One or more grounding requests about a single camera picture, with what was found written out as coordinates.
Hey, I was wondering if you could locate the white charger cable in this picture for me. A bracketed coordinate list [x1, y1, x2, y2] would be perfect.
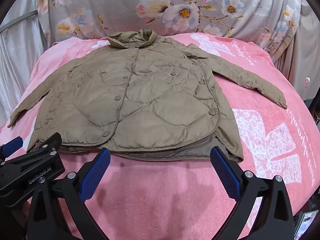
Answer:
[301, 76, 312, 98]

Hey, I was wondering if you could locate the silky white curtain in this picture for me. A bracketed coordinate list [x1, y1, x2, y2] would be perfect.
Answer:
[0, 0, 48, 130]

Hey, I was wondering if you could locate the white pleated cloth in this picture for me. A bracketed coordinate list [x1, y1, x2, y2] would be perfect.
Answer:
[287, 2, 320, 102]

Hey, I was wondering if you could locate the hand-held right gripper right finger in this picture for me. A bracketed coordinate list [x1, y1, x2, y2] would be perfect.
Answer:
[210, 145, 295, 240]

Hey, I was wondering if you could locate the printed paper packet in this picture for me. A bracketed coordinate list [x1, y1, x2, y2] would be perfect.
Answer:
[294, 211, 320, 240]

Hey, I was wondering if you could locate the pink butterfly print blanket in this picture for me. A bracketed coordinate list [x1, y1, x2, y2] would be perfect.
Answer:
[0, 31, 320, 240]

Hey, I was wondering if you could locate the grey floral bed sheet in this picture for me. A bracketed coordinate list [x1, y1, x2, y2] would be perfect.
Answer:
[32, 0, 304, 64]

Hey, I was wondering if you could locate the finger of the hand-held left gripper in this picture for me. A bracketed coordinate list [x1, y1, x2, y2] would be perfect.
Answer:
[0, 136, 24, 160]
[24, 132, 62, 161]

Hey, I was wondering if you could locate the khaki quilted jacket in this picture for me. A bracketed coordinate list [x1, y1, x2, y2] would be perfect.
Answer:
[7, 28, 288, 163]

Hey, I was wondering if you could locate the grey strap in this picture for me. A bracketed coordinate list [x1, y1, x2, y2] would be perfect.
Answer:
[0, 10, 38, 33]

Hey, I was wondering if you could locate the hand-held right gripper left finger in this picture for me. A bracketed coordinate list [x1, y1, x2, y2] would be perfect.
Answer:
[26, 147, 111, 240]

